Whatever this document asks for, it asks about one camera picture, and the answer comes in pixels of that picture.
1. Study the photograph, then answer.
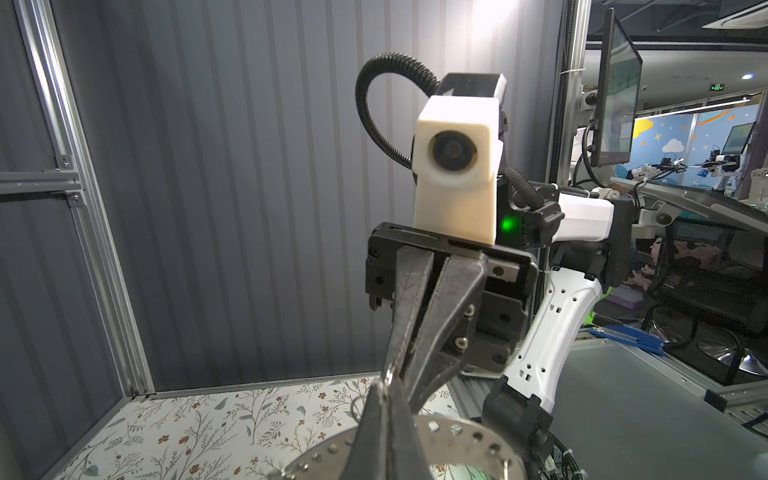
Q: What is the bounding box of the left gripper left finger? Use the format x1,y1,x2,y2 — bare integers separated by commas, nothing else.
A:
341,379,389,480

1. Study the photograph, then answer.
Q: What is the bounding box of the blue handled tool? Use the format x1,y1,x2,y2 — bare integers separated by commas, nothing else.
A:
589,325,665,355

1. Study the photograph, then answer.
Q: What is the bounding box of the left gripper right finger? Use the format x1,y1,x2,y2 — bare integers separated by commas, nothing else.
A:
386,379,432,480

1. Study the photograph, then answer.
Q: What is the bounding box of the black computer monitor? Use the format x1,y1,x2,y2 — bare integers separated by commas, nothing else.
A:
590,8,643,167

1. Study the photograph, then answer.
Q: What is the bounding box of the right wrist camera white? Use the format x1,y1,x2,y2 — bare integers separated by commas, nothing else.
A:
412,95,503,245

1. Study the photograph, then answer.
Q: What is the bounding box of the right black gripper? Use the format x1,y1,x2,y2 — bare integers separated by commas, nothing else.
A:
365,222,539,414

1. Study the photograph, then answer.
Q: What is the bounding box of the large keyring with yellow grip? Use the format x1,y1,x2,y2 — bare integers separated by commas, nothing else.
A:
266,365,529,480

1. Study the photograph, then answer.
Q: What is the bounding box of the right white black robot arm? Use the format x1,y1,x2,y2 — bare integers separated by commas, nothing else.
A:
342,194,634,479

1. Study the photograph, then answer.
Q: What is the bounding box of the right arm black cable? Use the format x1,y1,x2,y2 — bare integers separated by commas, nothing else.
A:
353,51,547,211

